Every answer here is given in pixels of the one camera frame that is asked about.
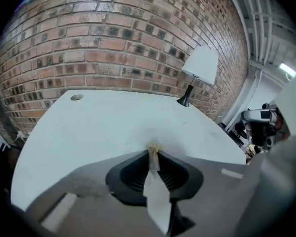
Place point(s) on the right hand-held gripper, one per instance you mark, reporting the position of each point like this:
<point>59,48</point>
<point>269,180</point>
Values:
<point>261,132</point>

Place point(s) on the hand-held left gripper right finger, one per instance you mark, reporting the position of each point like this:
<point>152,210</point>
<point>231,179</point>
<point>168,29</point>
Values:
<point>207,206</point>

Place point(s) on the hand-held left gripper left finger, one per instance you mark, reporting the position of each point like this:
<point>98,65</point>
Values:
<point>88,206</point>

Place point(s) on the small white cloth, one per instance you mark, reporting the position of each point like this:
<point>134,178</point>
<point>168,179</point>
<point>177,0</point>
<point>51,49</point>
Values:
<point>158,201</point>

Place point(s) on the white rectangular table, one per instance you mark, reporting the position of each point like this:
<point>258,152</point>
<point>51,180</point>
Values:
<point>108,127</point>

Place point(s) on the fluorescent ceiling light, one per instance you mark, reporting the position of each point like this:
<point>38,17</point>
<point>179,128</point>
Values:
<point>287,69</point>

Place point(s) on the white shade table lamp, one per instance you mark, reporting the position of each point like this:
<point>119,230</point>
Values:
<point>202,65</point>

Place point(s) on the white ceiling pipes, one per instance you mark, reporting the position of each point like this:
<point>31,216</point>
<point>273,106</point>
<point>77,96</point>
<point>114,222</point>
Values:
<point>261,33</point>

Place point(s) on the white wall plug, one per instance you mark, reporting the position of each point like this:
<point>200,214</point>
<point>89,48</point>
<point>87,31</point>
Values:
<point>20,135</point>

